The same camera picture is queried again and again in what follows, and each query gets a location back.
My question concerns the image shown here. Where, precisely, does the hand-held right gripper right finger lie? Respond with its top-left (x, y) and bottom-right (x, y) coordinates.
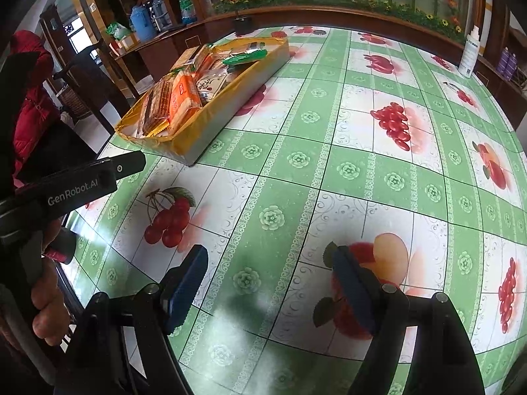
top-left (331, 246), bottom-right (486, 395)

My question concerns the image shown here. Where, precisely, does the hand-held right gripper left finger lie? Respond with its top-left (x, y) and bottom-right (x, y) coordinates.
top-left (55, 244), bottom-right (209, 395)

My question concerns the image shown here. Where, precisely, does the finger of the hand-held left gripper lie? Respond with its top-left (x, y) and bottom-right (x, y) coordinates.
top-left (105, 150), bottom-right (147, 178)

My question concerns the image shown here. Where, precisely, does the large orange cracker packet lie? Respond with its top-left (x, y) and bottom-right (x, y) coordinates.
top-left (169, 72), bottom-right (206, 133)

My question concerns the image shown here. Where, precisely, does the yellow cardboard box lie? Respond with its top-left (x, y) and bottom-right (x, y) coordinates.
top-left (114, 35), bottom-right (291, 168)

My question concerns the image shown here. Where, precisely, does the clear bag of dark snacks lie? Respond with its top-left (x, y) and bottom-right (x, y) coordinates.
top-left (195, 71), bottom-right (228, 103)

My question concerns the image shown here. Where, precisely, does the green cracker packet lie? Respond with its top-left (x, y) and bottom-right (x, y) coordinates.
top-left (222, 48), bottom-right (268, 66)

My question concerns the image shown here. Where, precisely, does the person's left hand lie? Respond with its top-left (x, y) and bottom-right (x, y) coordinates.
top-left (31, 218), bottom-right (75, 347)

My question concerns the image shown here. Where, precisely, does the dark wooden chair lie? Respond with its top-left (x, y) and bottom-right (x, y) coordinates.
top-left (53, 39), bottom-right (137, 133)

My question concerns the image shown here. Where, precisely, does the wooden side cabinet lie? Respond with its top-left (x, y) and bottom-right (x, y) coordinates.
top-left (115, 25), bottom-right (215, 92)

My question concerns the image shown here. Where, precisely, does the green fruit print tablecloth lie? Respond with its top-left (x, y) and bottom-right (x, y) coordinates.
top-left (62, 26), bottom-right (527, 395)

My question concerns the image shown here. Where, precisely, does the green and white bag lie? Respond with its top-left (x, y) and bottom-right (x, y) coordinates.
top-left (106, 22), bottom-right (133, 42)

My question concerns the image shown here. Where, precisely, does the blue thermos jug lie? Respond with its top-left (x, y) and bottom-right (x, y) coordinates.
top-left (129, 5), bottom-right (157, 43)

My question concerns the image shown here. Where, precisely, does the clear water jug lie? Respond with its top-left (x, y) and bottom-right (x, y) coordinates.
top-left (150, 0), bottom-right (172, 30)

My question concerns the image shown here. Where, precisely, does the green label bottle pack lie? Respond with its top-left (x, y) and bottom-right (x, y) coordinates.
top-left (177, 0), bottom-right (197, 26)

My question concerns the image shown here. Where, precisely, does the white spray bottle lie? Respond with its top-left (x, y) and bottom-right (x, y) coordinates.
top-left (458, 25), bottom-right (483, 79)

